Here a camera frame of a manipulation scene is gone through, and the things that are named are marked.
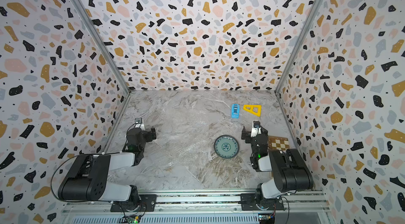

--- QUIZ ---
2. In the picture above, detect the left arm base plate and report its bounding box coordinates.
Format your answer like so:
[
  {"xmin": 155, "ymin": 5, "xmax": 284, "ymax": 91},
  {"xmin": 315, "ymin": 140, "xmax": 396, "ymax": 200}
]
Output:
[{"xmin": 110, "ymin": 194, "xmax": 157, "ymax": 214}]

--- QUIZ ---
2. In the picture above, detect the aluminium mounting rail frame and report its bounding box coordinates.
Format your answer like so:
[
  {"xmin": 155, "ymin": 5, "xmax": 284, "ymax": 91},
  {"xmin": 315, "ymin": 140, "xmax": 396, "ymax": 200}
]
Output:
[{"xmin": 62, "ymin": 189, "xmax": 334, "ymax": 224}]

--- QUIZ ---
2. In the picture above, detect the blue toy car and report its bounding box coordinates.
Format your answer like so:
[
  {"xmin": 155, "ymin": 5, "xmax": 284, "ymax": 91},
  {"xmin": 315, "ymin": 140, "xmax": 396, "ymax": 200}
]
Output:
[{"xmin": 231, "ymin": 104, "xmax": 240, "ymax": 119}]

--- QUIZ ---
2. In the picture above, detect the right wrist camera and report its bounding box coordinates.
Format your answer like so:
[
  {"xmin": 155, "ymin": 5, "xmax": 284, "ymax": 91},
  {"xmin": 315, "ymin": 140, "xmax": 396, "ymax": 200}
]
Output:
[{"xmin": 251, "ymin": 121, "xmax": 262, "ymax": 138}]

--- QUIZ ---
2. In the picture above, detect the wooden chessboard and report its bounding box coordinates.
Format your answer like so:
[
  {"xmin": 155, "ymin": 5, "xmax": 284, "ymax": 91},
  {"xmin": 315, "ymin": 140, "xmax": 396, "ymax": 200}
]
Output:
[{"xmin": 268, "ymin": 135, "xmax": 290, "ymax": 151}]

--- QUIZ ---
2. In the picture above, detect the yellow triangular plastic piece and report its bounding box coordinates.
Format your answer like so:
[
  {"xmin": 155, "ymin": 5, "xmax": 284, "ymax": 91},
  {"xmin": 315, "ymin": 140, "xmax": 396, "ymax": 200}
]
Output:
[{"xmin": 243, "ymin": 105, "xmax": 262, "ymax": 117}]

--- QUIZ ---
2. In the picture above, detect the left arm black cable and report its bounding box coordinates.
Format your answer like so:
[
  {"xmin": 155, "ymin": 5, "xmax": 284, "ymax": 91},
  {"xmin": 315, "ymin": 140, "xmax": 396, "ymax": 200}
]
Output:
[{"xmin": 50, "ymin": 157, "xmax": 77, "ymax": 202}]

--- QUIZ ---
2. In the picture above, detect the blue floral dinner plate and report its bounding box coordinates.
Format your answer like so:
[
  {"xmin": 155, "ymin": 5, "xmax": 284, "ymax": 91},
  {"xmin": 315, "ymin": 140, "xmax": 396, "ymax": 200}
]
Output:
[{"xmin": 214, "ymin": 135, "xmax": 239, "ymax": 159}]

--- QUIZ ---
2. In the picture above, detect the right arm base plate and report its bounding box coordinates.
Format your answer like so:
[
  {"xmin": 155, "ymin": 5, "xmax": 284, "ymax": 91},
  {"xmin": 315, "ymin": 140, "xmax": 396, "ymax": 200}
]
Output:
[{"xmin": 240, "ymin": 193, "xmax": 285, "ymax": 211}]

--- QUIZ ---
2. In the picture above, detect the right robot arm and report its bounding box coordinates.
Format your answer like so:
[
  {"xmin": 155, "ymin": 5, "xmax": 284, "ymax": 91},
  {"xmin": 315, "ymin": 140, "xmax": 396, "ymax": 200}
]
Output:
[{"xmin": 241, "ymin": 121, "xmax": 314, "ymax": 203}]

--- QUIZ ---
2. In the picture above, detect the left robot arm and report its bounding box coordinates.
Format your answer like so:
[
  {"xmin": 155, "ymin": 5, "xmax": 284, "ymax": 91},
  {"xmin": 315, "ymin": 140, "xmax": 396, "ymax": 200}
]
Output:
[{"xmin": 57, "ymin": 127, "xmax": 157, "ymax": 206}]

